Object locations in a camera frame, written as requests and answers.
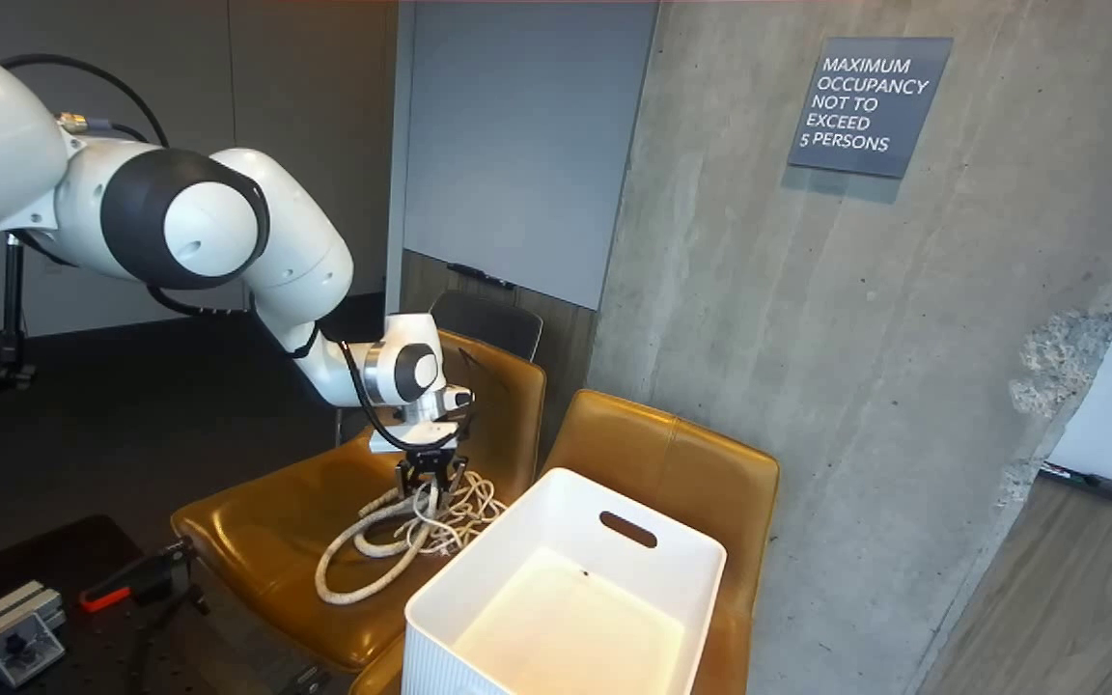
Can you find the amber chair under container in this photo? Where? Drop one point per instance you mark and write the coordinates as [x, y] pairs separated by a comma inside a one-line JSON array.
[[697, 475]]

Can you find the grey occupancy wall sign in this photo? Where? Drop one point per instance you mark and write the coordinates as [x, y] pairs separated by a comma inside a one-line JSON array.
[[868, 104]]

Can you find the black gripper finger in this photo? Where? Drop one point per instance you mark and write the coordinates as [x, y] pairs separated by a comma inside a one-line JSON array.
[[409, 498], [441, 498]]

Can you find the black camera tripod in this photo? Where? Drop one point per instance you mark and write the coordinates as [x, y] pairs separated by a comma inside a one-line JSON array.
[[13, 345]]

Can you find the amber chair with rope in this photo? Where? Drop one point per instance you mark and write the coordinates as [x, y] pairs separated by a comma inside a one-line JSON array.
[[266, 536]]

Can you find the whiteboard panel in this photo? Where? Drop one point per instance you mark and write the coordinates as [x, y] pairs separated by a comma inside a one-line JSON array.
[[517, 136]]

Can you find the white plastic storage container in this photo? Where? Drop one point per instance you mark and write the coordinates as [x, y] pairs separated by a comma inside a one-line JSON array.
[[571, 590]]

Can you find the aluminium extrusion rail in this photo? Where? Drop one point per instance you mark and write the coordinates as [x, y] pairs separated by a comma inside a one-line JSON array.
[[29, 629]]

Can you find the orange black bar clamp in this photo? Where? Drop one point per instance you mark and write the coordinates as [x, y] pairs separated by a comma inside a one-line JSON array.
[[142, 580]]

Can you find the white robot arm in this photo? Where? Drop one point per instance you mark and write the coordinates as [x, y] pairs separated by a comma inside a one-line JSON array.
[[191, 221]]

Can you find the black perforated mounting board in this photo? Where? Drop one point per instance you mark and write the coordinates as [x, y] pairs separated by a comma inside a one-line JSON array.
[[172, 645]]

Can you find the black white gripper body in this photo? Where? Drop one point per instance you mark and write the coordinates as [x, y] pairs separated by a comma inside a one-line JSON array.
[[425, 435]]

